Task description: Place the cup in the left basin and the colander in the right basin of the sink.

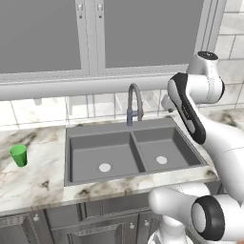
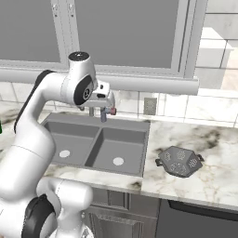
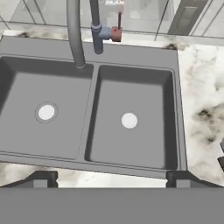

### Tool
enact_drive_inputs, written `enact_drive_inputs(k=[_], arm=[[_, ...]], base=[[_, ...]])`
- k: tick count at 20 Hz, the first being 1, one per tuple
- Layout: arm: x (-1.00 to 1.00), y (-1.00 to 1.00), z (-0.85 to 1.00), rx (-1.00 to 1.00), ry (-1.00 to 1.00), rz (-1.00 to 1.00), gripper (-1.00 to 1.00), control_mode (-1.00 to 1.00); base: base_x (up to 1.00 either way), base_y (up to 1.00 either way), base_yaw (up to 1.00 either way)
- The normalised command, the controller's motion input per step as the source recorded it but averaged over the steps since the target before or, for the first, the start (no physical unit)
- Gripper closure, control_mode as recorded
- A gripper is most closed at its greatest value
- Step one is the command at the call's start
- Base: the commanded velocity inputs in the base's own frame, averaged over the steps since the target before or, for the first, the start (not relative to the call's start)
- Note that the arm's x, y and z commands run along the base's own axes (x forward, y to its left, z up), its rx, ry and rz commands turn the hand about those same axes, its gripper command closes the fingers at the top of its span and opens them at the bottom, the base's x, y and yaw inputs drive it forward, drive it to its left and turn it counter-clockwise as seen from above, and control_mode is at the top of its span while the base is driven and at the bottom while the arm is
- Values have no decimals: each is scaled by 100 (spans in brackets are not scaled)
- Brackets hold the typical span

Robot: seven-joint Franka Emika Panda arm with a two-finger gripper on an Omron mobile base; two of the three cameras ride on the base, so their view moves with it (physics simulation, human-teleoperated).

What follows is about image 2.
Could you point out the green object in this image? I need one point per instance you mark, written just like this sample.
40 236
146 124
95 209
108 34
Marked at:
1 127

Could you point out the grey framed window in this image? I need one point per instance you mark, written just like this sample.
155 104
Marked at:
130 31

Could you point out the grey metal tap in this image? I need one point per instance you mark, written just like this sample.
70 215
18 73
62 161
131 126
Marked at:
103 116

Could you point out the grey wall socket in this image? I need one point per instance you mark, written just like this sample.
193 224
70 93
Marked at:
150 106

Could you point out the grey cupboard front panel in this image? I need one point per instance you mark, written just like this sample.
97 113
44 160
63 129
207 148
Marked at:
141 200

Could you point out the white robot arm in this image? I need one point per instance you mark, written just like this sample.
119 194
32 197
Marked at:
29 145

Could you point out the grey double basin sink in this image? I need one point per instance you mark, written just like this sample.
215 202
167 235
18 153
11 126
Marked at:
124 148

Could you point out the grey cupboard door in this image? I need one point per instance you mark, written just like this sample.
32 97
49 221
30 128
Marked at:
121 224

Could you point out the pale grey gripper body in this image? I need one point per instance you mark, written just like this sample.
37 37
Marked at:
109 99

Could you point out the grey window sill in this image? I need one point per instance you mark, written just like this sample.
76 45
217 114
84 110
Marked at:
148 84

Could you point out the dark grey dishwasher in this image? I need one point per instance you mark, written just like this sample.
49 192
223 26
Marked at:
198 223

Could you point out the dark grey perforated colander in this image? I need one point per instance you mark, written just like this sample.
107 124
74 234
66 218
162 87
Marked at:
179 161

